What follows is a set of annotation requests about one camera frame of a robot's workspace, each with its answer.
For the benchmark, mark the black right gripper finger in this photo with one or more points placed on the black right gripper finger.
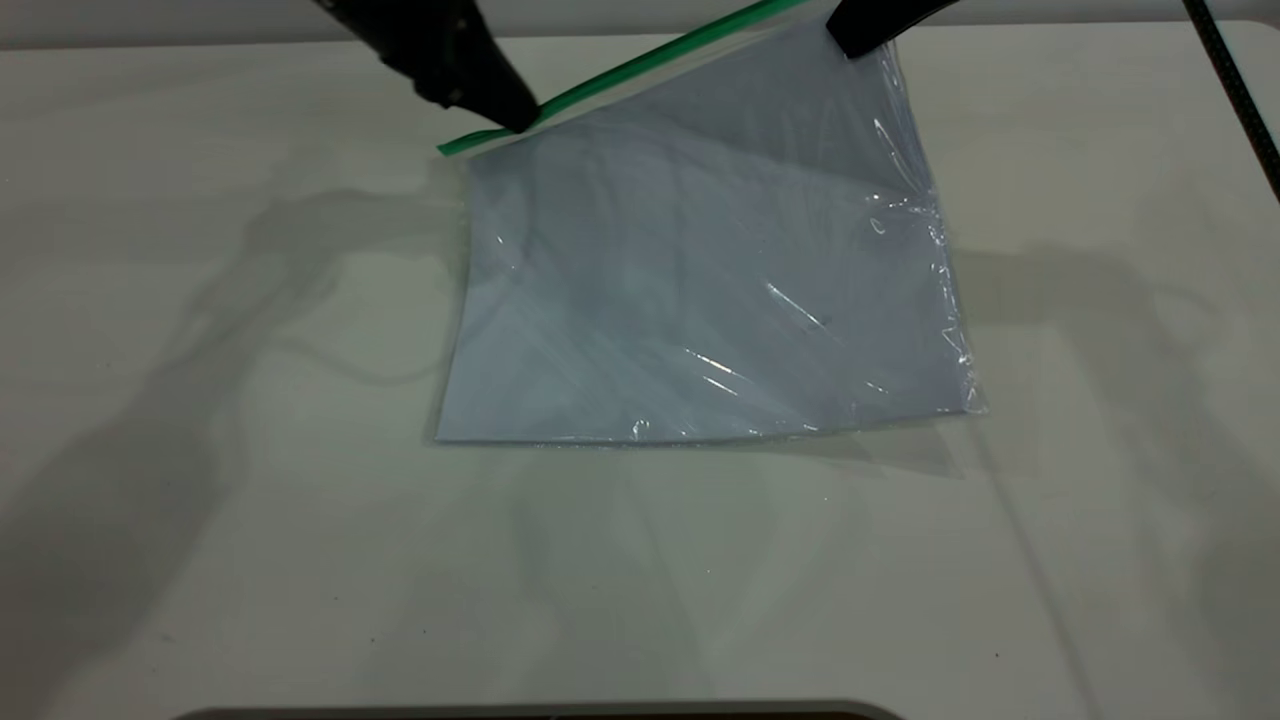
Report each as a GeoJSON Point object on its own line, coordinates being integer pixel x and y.
{"type": "Point", "coordinates": [875, 25]}

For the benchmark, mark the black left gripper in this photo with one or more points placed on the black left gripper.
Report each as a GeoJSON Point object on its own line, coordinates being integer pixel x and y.
{"type": "Point", "coordinates": [410, 25]}

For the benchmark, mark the clear zip bag green strip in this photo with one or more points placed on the clear zip bag green strip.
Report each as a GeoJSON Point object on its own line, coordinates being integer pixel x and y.
{"type": "Point", "coordinates": [700, 250]}

